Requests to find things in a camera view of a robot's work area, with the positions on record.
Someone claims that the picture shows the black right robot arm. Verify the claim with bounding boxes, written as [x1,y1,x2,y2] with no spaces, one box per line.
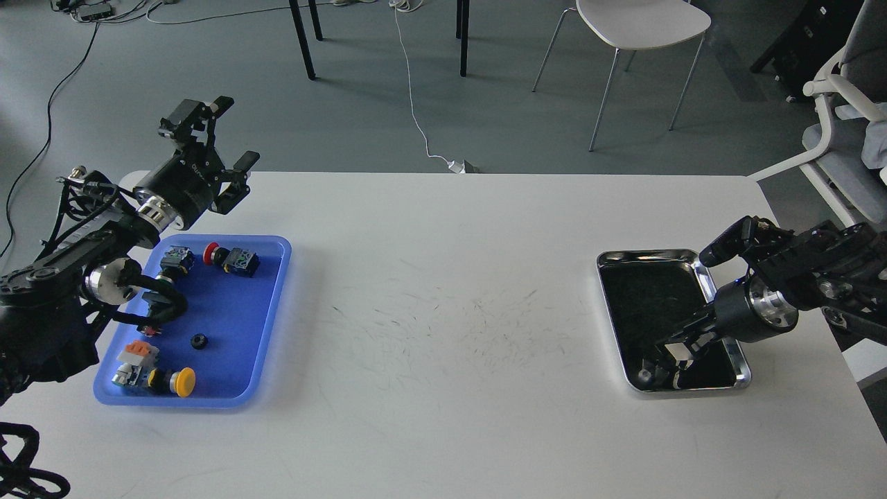
[641,216,886,387]

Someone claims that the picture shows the blue plastic tray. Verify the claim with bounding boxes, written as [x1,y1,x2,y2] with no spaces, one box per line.
[93,234,292,410]

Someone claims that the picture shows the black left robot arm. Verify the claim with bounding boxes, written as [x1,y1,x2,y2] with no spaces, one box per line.
[1,96,259,401]

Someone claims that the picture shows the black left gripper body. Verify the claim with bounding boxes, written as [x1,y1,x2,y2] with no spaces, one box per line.
[134,154,222,230]

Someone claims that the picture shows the grey office chair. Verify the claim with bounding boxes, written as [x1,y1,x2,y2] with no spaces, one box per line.
[750,1,886,227]

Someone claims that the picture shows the green push button switch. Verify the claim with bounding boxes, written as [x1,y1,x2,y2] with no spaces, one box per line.
[155,245,195,288]

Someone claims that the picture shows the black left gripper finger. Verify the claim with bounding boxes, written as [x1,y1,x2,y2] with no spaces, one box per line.
[158,96,234,167]
[209,150,261,214]

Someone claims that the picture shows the white chair with metal legs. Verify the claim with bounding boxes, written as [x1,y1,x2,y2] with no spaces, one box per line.
[532,1,712,152]

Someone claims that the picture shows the white power adapter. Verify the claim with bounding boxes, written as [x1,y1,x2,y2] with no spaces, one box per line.
[448,160,481,174]

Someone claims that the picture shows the black cable on floor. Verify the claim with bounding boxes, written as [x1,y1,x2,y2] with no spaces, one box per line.
[0,0,292,261]

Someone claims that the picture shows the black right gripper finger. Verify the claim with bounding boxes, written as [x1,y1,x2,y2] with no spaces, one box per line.
[655,308,721,354]
[671,340,728,389]

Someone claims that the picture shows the black table legs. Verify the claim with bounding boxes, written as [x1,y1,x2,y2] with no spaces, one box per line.
[288,0,471,80]

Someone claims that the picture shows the red push button switch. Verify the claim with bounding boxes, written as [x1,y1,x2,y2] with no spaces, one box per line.
[202,241,261,278]

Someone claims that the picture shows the black braided cable loop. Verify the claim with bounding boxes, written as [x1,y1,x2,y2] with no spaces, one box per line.
[0,422,71,499]

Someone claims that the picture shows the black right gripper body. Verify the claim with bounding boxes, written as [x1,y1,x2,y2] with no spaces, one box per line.
[713,277,799,343]

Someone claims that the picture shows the orange grey contact block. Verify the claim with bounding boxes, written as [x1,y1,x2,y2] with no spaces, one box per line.
[116,340,159,367]

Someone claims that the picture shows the black cabinet in corner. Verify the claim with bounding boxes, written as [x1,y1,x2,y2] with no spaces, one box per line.
[750,1,863,102]

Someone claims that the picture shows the yellow push button switch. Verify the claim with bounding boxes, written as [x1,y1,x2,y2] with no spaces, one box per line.
[112,364,196,398]

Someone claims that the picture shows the white cable on floor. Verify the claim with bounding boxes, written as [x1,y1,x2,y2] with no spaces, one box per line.
[388,0,458,167]

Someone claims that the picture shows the shiny metal tray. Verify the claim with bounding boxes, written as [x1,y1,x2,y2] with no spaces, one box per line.
[597,249,752,396]

